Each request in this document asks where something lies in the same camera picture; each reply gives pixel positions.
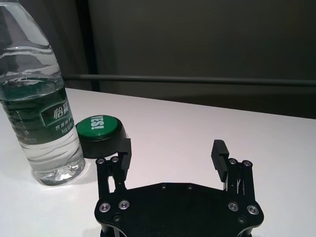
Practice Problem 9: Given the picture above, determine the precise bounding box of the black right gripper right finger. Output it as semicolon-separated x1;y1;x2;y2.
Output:
211;140;255;196

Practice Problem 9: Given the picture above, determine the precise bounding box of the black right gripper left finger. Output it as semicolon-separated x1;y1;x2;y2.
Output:
95;138;133;198

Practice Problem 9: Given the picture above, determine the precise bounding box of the clear water bottle green label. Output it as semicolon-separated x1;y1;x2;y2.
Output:
0;0;86;188

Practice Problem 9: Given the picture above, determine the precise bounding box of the green buzzer button black base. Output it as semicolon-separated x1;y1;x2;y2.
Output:
75;114;128;158

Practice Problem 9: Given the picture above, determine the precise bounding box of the grey horizontal rail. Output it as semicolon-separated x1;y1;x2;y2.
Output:
63;73;316;87

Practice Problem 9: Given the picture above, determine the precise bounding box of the dark vertical post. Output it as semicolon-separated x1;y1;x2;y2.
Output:
83;0;96;91

